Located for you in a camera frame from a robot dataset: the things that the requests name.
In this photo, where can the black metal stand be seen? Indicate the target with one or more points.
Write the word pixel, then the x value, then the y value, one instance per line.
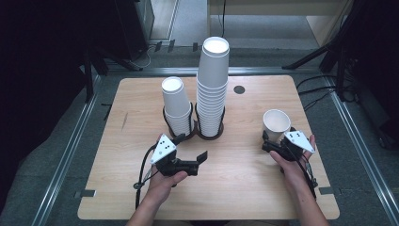
pixel 89 75

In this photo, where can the black tripod stand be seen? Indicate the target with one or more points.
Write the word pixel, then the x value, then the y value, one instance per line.
pixel 313 56

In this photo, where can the long metal floor rail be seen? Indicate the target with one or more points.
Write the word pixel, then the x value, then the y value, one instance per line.
pixel 360 150
pixel 175 71
pixel 67 157

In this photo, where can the grey tape piece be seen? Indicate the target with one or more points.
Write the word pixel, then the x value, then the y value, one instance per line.
pixel 326 190
pixel 86 193

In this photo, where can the single white paper cup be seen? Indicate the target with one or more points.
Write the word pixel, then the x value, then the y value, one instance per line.
pixel 276 124

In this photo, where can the dark computer tower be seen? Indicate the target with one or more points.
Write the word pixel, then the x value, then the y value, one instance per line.
pixel 135 28

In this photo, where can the short stack of paper cups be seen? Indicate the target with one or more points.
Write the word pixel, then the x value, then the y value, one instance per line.
pixel 175 100

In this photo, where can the person's left hand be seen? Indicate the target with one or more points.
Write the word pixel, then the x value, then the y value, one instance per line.
pixel 161 186

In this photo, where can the light wooden furniture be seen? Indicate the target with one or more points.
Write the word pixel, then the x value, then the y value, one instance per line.
pixel 320 22

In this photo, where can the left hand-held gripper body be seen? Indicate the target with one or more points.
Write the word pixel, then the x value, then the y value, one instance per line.
pixel 163 149

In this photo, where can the black round table grommet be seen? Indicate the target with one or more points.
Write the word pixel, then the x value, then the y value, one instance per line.
pixel 239 89

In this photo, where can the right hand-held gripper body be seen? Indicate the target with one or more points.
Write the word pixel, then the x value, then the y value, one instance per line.
pixel 298 141

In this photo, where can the person's right hand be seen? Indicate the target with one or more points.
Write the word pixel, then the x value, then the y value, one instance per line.
pixel 293 172

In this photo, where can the tall stack of paper cups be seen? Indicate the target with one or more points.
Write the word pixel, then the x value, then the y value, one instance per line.
pixel 213 84

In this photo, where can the black double cup holder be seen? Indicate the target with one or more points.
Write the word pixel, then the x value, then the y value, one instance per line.
pixel 197 132

